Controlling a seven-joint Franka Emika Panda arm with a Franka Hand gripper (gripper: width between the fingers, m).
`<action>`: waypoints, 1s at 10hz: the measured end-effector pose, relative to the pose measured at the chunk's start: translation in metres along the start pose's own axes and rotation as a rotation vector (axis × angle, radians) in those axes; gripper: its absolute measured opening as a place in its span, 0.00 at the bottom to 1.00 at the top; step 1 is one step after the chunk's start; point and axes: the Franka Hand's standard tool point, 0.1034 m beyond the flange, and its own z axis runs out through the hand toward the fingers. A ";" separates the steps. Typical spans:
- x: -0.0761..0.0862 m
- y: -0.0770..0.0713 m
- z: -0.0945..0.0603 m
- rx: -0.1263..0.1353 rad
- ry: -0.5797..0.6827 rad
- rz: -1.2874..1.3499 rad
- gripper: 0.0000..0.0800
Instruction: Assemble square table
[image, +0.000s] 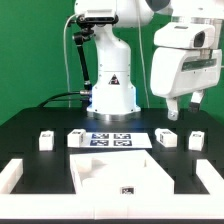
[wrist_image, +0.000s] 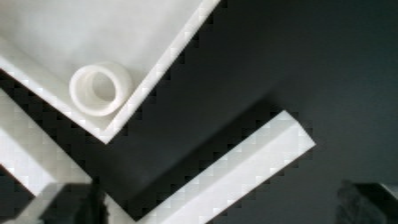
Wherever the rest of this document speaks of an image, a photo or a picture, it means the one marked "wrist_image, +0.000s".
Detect white square tabletop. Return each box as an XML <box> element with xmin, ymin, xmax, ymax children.
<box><xmin>0</xmin><ymin>0</ymin><xmax>221</xmax><ymax>142</ymax></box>

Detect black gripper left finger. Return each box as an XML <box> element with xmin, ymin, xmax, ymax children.
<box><xmin>40</xmin><ymin>183</ymin><xmax>107</xmax><ymax>224</ymax></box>

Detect white U-shaped obstacle fence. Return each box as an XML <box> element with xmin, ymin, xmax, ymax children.
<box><xmin>0</xmin><ymin>91</ymin><xmax>315</xmax><ymax>224</ymax></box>

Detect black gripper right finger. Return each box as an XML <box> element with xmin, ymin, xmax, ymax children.
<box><xmin>336</xmin><ymin>181</ymin><xmax>398</xmax><ymax>224</ymax></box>

